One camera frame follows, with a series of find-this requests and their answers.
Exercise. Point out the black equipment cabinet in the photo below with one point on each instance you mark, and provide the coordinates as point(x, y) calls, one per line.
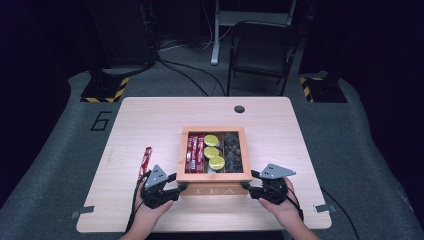
point(121, 33)

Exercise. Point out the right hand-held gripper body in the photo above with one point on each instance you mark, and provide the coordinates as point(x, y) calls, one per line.
point(275, 191)

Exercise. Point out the pile of dark tea packets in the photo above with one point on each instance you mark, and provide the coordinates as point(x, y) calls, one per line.
point(232, 153)

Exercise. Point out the person's right hand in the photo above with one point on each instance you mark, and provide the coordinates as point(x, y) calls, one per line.
point(286, 213)

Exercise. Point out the black folding chair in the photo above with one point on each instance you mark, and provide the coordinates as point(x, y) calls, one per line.
point(261, 56)

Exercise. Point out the red stick packet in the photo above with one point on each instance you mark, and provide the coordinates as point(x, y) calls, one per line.
point(200, 153)
point(145, 163)
point(190, 153)

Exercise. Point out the wooden tea box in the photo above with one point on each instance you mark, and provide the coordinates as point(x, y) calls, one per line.
point(213, 190)

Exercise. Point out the grey floor mat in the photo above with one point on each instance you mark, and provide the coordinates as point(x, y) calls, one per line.
point(50, 156)

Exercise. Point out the grey tape piece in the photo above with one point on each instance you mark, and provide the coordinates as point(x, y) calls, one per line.
point(82, 211)
point(325, 208)

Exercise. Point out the white desk frame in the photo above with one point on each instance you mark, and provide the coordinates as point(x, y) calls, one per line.
point(216, 36)

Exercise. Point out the black stand base hazard stripes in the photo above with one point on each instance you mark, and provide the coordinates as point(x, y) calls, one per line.
point(105, 90)
point(325, 91)

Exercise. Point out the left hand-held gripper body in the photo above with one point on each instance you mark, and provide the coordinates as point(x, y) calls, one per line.
point(155, 195)

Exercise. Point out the person's left hand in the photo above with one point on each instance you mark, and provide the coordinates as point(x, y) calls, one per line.
point(148, 216)

